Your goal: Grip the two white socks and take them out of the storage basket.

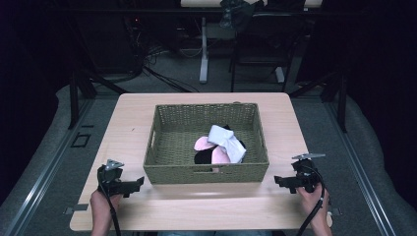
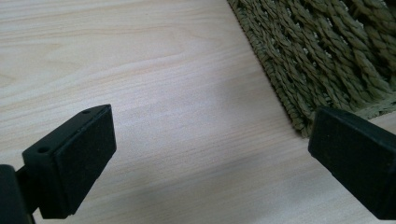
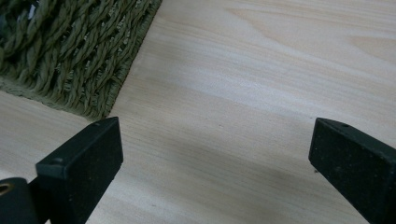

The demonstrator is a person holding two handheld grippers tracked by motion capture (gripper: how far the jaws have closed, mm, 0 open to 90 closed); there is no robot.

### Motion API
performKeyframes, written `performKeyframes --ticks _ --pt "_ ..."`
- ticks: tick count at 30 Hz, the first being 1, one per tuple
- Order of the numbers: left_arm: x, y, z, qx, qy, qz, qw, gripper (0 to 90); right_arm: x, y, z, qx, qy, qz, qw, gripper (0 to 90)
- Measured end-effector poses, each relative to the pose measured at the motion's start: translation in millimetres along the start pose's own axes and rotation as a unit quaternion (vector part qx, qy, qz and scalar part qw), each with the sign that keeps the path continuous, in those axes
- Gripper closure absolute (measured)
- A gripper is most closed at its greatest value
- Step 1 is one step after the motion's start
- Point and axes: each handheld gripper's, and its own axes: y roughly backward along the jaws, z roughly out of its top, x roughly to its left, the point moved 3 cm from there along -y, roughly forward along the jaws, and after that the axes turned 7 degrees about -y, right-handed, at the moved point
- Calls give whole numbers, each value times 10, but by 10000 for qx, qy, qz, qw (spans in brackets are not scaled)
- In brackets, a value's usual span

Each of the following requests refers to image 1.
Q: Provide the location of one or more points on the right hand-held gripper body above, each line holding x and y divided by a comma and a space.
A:
305, 175

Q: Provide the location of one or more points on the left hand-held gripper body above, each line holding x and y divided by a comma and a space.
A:
109, 180

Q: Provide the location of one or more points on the green woven basket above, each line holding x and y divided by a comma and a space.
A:
177, 139

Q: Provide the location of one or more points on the pink sock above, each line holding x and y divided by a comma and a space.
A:
220, 157
202, 143

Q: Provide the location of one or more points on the person's left hand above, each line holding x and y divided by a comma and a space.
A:
104, 200

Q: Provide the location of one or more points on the person's right hand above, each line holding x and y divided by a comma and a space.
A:
311, 200

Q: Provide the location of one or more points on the grey tape strip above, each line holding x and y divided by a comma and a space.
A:
77, 208

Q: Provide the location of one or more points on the black metal stand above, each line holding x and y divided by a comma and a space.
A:
74, 98
342, 101

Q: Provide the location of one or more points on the black chair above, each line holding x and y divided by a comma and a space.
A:
262, 49

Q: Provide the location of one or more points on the white desk with legs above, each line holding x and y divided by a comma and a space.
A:
204, 49

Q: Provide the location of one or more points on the dark bag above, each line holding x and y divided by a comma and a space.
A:
236, 13

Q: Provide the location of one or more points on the black floor outlet frame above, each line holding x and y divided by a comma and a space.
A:
74, 140

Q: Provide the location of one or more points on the metal floor rail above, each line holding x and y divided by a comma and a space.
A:
39, 183
360, 177

